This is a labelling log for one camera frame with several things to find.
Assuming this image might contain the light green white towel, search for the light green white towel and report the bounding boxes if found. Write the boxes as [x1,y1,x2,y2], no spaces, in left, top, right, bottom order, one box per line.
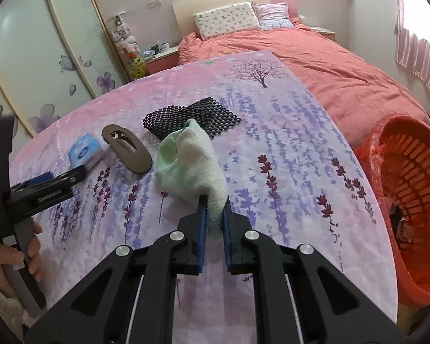
[154,119,228,232]

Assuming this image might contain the trash pile in basket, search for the trash pile in basket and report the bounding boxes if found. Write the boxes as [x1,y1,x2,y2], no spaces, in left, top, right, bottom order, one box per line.
[389,203,414,244]

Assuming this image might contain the person left hand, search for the person left hand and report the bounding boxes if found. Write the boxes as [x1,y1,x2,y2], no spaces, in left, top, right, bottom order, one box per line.
[0,223,44,297]

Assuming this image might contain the pink floral tablecloth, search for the pink floral tablecloth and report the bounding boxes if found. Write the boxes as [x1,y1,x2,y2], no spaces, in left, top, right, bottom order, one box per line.
[11,51,398,321]

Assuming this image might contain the brown shoe insole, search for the brown shoe insole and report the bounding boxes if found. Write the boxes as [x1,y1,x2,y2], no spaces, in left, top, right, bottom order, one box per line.
[101,124,153,174]

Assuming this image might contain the black dotted mesh mat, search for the black dotted mesh mat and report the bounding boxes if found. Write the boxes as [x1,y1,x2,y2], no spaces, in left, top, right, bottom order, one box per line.
[143,97,241,140]

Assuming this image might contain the blue tissue pack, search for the blue tissue pack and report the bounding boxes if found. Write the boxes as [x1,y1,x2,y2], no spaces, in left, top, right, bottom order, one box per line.
[68,134,105,172]

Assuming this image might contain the pink left nightstand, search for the pink left nightstand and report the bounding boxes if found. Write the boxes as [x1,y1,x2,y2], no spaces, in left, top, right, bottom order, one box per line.
[146,47,179,75]

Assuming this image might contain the pink nightstand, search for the pink nightstand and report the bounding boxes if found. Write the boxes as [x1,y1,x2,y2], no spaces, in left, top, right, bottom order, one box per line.
[310,26,337,42]
[146,47,179,75]

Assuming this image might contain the white mug on nightstand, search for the white mug on nightstand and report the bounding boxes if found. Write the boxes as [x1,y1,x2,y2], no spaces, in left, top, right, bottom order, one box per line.
[158,42,170,53]

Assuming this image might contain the sliding wardrobe with flowers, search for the sliding wardrobe with flowers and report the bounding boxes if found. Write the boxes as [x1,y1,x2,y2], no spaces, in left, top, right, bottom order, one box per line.
[0,0,129,138]

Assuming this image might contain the hanging plush toy stack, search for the hanging plush toy stack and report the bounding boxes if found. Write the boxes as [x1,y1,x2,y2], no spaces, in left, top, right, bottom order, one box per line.
[111,12,147,80]

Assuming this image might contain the coral pink bed duvet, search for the coral pink bed duvet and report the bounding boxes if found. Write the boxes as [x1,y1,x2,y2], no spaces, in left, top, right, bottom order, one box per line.
[179,24,430,149]

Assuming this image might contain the orange plastic laundry basket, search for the orange plastic laundry basket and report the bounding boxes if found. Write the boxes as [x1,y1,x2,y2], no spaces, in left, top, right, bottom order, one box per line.
[356,115,430,308]

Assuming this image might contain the white floral pillow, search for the white floral pillow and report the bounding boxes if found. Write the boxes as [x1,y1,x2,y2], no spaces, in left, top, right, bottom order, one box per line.
[193,2,260,40]

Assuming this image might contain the beige and pink headboard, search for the beige and pink headboard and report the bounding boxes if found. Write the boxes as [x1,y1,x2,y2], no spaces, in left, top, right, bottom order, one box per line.
[171,0,301,41]

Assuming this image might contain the pink striped pillow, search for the pink striped pillow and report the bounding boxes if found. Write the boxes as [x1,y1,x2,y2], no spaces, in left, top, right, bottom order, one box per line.
[251,2,294,30]

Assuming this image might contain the pink right nightstand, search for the pink right nightstand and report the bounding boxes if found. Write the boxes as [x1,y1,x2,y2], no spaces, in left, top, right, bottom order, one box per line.
[310,26,337,42]

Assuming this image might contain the pink window curtain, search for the pink window curtain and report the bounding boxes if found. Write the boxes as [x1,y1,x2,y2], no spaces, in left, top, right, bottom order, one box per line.
[394,0,430,90]

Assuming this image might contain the wall light switch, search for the wall light switch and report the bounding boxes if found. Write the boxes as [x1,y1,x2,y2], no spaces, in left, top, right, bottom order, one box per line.
[146,0,162,9]

